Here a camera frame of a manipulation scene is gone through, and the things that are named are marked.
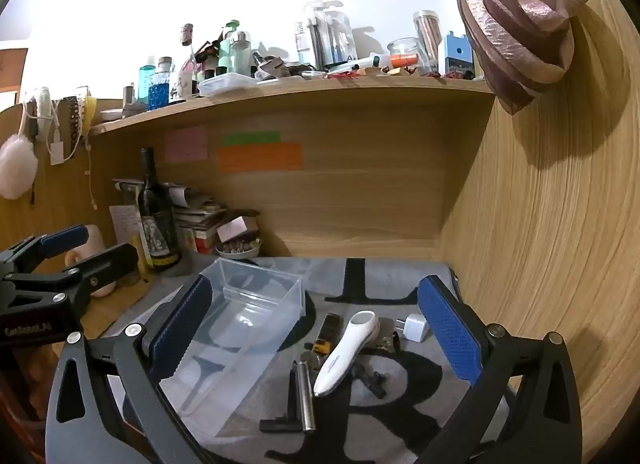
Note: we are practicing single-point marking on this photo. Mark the blue liquid bottle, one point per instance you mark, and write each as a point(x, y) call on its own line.
point(161, 89)

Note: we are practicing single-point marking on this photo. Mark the glass jar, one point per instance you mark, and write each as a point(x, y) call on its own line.
point(405, 49)

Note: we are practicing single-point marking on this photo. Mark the silver metal cylinder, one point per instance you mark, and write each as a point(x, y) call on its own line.
point(304, 394)

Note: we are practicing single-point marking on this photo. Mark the tall clear canister of sticks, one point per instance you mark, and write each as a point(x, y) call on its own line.
point(428, 39)

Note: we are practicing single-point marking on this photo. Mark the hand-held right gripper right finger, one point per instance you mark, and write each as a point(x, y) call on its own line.
point(450, 329)

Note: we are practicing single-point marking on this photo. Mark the yellow pencil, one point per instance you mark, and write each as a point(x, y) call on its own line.
point(141, 256)

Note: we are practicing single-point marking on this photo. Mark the small pink box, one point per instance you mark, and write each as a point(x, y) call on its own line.
point(232, 230)

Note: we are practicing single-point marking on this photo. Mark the blue box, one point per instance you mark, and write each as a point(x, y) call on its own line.
point(457, 57)

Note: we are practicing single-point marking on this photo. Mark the pink sticky note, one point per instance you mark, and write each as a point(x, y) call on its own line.
point(186, 144)

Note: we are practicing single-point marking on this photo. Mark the corked glass bottle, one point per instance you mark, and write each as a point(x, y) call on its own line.
point(186, 69)

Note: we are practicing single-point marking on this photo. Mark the teal bottle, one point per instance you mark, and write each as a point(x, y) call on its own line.
point(144, 82)

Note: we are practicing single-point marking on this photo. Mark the green sticky note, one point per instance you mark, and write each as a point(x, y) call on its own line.
point(250, 138)

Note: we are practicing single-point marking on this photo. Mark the yellow hanging sponge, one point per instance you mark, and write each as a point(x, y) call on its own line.
point(90, 112)

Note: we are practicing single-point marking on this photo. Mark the white pen-shaped device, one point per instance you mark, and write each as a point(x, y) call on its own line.
point(350, 66)

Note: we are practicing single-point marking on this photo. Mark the black and yellow small tool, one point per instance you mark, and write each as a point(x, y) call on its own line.
point(330, 329)

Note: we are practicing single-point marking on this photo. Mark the white bowl of small bits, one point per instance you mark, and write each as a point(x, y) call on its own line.
point(237, 248)

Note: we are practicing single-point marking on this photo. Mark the dark wine bottle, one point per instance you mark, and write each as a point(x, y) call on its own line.
point(157, 224)

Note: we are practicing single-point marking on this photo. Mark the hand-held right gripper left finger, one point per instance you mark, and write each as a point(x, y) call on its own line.
point(182, 324)

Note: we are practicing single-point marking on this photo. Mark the white fluffy puff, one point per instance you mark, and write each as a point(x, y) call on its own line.
point(17, 164)

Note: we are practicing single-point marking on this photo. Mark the white plastic tray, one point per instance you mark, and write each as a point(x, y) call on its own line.
point(227, 84)

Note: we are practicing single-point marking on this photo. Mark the clear bottle with silver cap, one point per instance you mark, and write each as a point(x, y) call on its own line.
point(241, 54)

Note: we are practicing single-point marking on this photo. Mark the white charger plug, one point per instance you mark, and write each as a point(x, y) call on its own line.
point(416, 328)

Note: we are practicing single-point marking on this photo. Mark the white hanging brush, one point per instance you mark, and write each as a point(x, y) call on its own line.
point(42, 102)

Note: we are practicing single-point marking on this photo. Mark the white handheld massager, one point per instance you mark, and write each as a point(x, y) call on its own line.
point(340, 359)

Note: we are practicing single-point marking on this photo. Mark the white and orange tube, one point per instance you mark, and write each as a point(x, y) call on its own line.
point(400, 61)

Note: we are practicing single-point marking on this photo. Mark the orange sticky note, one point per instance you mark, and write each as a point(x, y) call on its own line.
point(260, 157)

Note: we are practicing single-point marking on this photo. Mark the small white dish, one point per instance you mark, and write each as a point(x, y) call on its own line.
point(112, 115)

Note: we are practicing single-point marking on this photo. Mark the cream cup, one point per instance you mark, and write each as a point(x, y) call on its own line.
point(96, 239)

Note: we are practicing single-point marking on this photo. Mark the black and metal stapler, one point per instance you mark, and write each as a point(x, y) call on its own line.
point(270, 68)

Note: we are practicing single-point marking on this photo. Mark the grey mat with black letters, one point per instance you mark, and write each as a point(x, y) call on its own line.
point(320, 274)

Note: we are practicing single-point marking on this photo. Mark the clear plastic pouch pack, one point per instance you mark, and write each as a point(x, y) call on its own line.
point(330, 37)

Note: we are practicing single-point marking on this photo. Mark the black plastic clips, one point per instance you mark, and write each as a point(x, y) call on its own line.
point(372, 384)

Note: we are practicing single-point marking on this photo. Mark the green pump bottle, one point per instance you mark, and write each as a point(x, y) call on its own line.
point(227, 52)

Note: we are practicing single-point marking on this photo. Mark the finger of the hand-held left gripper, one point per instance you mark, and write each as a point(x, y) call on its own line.
point(65, 239)
point(105, 264)

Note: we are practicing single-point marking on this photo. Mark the clear plastic container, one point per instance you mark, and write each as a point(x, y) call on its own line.
point(250, 324)

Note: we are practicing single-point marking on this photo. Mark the white paper note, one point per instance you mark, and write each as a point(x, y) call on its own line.
point(122, 224)

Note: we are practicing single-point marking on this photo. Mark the stack of magazines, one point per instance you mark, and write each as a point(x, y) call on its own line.
point(195, 216)

